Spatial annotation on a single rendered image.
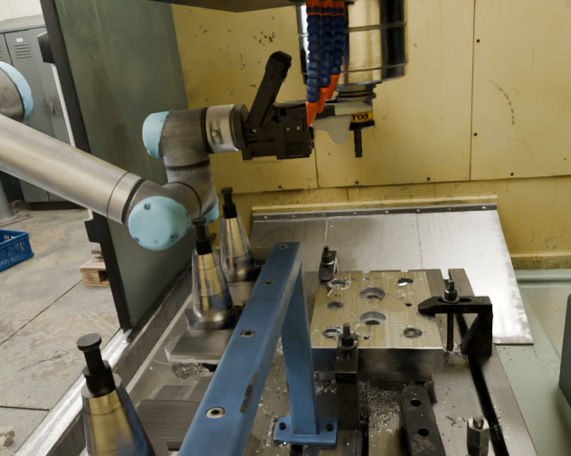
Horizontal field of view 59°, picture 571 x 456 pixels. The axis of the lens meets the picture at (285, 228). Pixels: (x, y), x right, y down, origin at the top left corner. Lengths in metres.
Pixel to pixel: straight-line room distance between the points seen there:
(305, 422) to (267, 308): 0.33
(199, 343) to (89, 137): 0.86
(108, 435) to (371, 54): 0.55
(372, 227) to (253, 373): 1.44
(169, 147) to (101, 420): 0.55
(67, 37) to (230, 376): 0.99
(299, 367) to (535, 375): 0.85
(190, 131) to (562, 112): 1.38
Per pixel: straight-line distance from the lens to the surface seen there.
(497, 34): 1.84
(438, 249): 1.79
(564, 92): 1.92
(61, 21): 1.30
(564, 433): 1.35
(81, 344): 0.34
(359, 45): 0.72
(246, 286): 0.62
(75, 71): 1.30
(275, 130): 0.79
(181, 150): 0.83
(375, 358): 0.90
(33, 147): 0.80
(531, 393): 1.44
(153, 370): 1.51
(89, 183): 0.76
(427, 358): 0.91
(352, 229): 1.86
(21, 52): 5.86
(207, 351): 0.51
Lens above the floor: 1.49
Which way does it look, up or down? 20 degrees down
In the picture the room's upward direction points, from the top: 6 degrees counter-clockwise
